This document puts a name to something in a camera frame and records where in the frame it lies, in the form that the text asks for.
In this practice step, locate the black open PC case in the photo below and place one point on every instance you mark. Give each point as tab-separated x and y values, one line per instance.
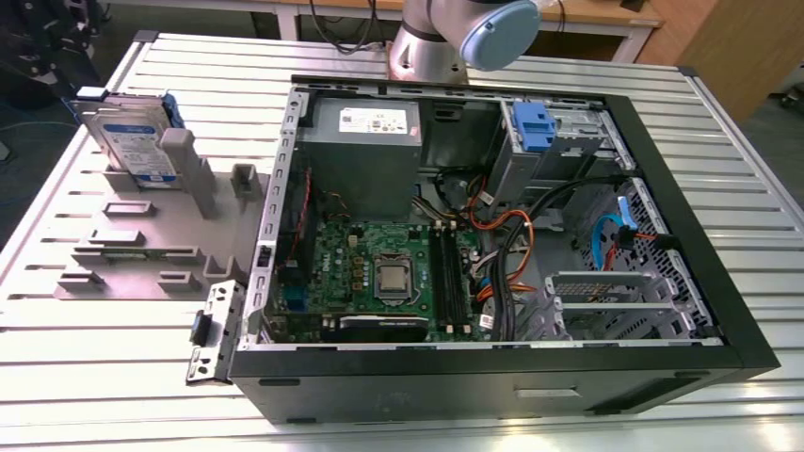
440	391

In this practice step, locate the blue drive latch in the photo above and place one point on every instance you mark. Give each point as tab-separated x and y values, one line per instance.
531	127

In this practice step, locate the black chair caster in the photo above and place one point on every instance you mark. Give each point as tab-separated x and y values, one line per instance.
788	96

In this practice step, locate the silver CPU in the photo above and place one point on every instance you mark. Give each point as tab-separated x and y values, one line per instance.
396	278

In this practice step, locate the green motherboard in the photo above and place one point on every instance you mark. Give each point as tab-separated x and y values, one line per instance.
389	235

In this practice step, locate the metal disk bay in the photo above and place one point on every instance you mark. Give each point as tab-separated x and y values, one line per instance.
603	306

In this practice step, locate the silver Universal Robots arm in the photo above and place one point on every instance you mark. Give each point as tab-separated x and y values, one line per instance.
427	61

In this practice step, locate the metal card retainer bracket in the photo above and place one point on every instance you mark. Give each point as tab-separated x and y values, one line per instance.
220	329

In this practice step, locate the black graphics card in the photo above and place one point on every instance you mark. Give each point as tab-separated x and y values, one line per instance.
383	327

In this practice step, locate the grey power supply unit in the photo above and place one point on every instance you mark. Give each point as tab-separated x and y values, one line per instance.
364	174

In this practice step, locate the metal optical drive cage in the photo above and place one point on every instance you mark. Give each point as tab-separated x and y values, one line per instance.
533	169

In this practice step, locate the hard disk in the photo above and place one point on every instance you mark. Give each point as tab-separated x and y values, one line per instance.
135	141

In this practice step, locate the black RAM slot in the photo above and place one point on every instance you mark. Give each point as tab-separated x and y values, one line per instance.
440	278
457	278

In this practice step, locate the wooden cabinet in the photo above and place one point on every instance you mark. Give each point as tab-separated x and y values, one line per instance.
741	56

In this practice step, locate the grey parts rack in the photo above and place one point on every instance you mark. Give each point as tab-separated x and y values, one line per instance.
169	226

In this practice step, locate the green RAM stick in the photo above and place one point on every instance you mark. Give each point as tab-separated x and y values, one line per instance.
135	255

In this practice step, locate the CPU socket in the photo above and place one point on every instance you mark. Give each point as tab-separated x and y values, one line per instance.
396	258

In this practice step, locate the wooden desk white frame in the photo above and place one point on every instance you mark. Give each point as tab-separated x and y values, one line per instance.
628	19

